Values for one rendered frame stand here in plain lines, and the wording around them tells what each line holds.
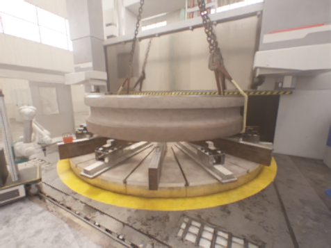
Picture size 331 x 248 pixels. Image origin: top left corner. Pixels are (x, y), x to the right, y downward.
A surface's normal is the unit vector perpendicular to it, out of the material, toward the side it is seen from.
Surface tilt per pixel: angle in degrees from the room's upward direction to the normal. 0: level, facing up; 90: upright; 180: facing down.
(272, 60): 90
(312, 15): 90
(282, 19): 90
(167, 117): 90
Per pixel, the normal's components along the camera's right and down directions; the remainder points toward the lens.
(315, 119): -0.46, 0.16
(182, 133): 0.12, 0.18
